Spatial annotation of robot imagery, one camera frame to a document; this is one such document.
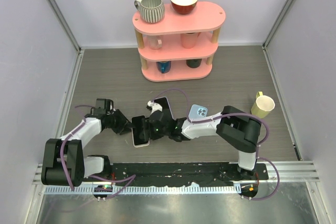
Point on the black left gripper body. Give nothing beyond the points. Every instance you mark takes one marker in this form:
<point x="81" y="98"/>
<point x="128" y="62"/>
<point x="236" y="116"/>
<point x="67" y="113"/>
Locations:
<point x="114" y="123"/>

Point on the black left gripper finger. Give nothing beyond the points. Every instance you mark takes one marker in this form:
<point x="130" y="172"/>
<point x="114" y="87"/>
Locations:
<point x="121" y="122"/>
<point x="123" y="131"/>

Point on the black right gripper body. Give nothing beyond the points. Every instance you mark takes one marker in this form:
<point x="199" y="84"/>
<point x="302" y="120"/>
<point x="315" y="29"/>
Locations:
<point x="150" y="124"/>

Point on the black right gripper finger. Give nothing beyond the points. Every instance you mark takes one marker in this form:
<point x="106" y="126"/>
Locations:
<point x="139" y="121"/>
<point x="155" y="133"/>

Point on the lavender phone case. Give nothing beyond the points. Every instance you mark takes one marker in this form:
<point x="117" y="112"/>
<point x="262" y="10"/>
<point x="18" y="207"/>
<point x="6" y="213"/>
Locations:
<point x="170" y="108"/>

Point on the beige phone case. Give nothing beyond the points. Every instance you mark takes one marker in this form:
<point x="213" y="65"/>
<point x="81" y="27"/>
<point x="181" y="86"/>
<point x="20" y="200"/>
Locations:
<point x="137" y="142"/>

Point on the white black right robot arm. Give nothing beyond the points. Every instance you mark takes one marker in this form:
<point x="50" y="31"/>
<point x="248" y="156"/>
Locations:
<point x="237" y="128"/>

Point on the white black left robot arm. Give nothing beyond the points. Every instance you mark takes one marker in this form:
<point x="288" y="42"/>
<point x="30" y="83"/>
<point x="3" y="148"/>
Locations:
<point x="64" y="163"/>

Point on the light blue phone case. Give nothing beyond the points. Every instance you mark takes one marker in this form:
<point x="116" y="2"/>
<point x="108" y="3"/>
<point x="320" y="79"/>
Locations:
<point x="197" y="112"/>

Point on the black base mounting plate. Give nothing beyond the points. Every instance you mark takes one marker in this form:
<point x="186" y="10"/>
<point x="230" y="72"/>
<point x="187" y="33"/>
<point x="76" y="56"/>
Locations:
<point x="205" y="174"/>

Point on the blue mug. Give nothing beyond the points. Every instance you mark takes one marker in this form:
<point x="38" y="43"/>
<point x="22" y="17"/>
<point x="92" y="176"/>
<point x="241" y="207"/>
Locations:
<point x="163" y="66"/>

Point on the black cup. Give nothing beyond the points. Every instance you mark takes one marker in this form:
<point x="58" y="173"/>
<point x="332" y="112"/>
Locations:
<point x="193" y="63"/>

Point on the pink three-tier shelf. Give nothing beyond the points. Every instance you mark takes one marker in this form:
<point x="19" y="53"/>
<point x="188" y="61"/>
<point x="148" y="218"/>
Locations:
<point x="206" y="18"/>

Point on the pale pink mug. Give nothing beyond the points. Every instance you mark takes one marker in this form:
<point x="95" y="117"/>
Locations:
<point x="154" y="42"/>

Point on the pink cup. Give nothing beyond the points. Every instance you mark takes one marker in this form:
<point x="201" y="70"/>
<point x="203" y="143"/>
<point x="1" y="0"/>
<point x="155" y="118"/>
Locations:
<point x="189" y="40"/>

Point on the yellow mug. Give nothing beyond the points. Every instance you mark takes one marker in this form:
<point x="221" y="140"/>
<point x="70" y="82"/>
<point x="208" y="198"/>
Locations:
<point x="262" y="106"/>

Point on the grey striped mug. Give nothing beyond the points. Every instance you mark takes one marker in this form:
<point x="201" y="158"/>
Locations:
<point x="151" y="11"/>

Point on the red white bowl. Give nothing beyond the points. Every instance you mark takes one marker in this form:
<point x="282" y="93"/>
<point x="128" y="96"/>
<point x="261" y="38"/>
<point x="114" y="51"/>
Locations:
<point x="183" y="7"/>

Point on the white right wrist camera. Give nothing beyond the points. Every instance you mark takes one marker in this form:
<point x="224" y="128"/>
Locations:
<point x="154" y="107"/>

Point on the white slotted cable duct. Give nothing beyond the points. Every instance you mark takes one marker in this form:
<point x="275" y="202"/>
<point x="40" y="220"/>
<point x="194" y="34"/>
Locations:
<point x="101" y="189"/>

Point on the aluminium front rail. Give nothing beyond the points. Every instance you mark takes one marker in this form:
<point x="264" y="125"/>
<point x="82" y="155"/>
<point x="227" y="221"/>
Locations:
<point x="283" y="171"/>

